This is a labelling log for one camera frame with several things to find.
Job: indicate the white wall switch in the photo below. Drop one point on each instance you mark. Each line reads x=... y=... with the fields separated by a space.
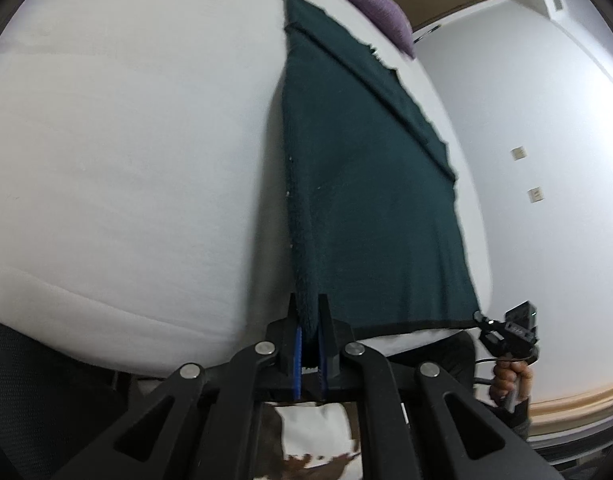
x=518 y=153
x=535 y=195

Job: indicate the dark green knitted garment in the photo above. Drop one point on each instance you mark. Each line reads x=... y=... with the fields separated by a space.
x=366 y=210

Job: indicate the dark mesh fabric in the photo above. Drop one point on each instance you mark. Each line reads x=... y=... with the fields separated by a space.
x=36 y=400

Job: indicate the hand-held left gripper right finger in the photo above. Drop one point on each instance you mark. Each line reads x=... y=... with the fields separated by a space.
x=323 y=375

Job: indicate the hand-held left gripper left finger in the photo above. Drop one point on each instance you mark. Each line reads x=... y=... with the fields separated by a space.
x=299 y=360

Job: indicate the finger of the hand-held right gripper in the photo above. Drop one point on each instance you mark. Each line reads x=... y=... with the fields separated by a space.
x=489 y=327

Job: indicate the person's right forearm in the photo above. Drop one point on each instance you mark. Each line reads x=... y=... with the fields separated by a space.
x=516 y=417

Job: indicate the person's right hand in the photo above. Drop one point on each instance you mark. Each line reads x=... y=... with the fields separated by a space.
x=508 y=382

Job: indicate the purple pillow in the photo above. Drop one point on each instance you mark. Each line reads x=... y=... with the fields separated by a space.
x=381 y=10

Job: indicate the bed with white sheet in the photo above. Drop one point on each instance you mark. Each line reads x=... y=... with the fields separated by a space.
x=136 y=160

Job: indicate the wooden skirting board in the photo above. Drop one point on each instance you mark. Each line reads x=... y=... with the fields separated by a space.
x=576 y=402

